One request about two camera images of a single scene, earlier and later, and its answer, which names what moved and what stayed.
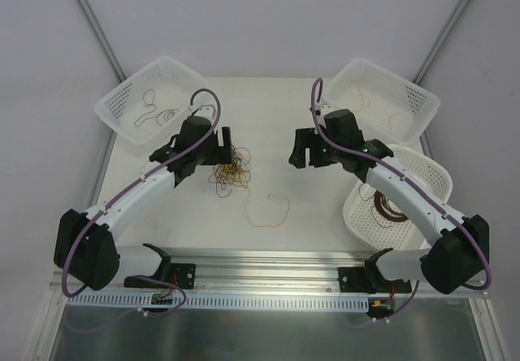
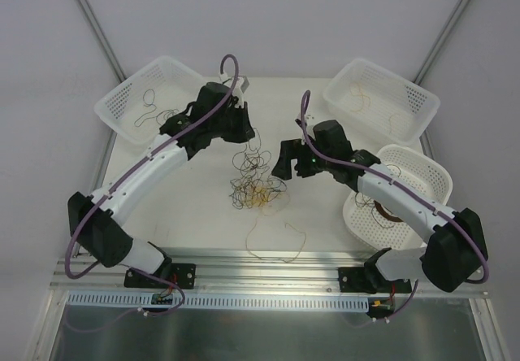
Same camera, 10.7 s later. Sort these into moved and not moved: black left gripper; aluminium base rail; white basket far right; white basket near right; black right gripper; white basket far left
Moved: black right gripper; black left gripper
Not moved: aluminium base rail; white basket near right; white basket far right; white basket far left
